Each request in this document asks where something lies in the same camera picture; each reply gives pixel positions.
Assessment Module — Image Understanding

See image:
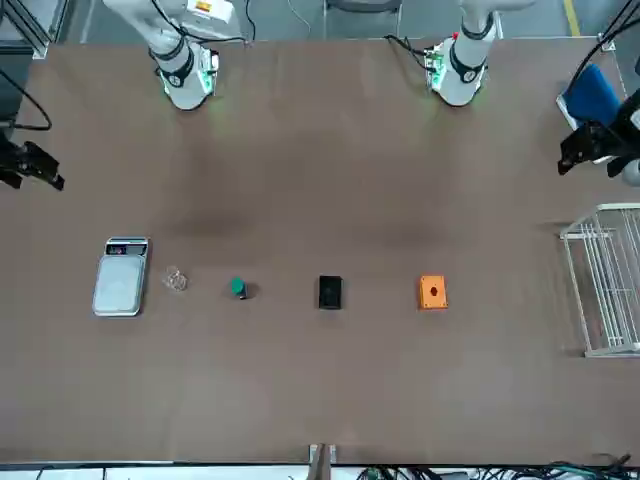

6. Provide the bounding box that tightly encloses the white wire rack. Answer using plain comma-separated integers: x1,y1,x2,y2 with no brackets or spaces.
558,202,640,359

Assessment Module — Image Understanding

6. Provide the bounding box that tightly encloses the white electronic scale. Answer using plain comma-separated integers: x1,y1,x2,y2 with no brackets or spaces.
91,236,152,318

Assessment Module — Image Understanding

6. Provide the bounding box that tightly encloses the white control box yellow label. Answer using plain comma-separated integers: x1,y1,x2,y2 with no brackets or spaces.
184,0,236,24

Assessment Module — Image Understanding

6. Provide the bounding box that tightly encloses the clear measuring cup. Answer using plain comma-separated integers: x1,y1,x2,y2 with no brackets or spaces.
161,265,191,293

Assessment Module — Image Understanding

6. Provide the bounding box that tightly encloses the white flat stand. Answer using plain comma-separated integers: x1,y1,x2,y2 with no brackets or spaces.
555,93,584,132

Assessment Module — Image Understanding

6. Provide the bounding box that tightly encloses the black base cable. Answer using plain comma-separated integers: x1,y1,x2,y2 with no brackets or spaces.
383,33,433,70
177,24,252,47

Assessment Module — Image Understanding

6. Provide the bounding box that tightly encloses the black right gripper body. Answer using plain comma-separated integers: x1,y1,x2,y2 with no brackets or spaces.
0,141,32,190

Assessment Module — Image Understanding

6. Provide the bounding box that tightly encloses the grey metal chair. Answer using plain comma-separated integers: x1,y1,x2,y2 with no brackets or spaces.
323,0,404,40

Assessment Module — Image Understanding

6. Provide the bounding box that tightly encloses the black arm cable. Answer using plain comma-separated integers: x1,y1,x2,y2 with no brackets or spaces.
569,0,640,101
0,67,53,133

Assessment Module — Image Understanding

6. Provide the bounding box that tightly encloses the aluminium post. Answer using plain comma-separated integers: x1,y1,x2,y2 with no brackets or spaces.
308,442,338,480

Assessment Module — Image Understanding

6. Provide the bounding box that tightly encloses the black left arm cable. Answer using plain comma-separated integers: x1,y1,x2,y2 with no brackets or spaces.
569,0,640,101

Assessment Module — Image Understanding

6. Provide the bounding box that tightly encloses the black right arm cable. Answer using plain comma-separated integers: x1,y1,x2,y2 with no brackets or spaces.
0,67,53,133

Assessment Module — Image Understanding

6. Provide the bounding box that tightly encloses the blue cloth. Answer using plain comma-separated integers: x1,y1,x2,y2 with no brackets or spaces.
562,63,626,129

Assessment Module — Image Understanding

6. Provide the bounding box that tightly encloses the black cable bundle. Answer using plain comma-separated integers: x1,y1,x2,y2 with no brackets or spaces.
359,452,640,480

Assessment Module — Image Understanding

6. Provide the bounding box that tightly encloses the black button box base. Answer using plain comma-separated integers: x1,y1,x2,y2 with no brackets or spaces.
317,274,346,312

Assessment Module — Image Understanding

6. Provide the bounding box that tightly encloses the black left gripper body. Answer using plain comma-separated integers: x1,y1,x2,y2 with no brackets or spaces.
579,112,629,179

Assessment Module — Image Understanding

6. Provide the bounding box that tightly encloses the orange button box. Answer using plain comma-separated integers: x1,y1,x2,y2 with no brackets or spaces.
417,273,450,313

